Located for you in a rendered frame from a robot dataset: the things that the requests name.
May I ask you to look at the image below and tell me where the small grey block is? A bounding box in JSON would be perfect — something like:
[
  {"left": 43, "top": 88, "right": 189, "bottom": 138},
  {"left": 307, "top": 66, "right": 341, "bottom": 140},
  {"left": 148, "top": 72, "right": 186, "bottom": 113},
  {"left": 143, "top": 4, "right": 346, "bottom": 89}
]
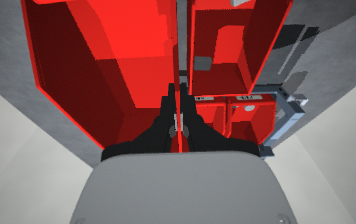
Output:
[{"left": 193, "top": 56, "right": 212, "bottom": 71}]

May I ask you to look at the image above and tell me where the white block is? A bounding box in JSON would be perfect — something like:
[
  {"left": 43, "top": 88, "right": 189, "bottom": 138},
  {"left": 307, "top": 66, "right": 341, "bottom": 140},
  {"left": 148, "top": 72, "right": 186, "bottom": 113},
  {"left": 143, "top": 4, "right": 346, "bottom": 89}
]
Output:
[{"left": 230, "top": 0, "right": 250, "bottom": 7}]

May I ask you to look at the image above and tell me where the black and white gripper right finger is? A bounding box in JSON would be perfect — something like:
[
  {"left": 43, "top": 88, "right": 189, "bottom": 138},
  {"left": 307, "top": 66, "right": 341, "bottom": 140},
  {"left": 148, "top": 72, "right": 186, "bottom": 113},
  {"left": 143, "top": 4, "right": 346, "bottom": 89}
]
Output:
[{"left": 180, "top": 83, "right": 261, "bottom": 158}]

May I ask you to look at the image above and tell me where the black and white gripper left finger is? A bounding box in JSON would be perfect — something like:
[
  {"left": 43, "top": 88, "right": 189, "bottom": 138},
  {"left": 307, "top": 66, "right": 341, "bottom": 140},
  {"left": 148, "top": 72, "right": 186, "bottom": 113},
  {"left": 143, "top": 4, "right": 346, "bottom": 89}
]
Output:
[{"left": 101, "top": 83, "right": 178, "bottom": 162}]

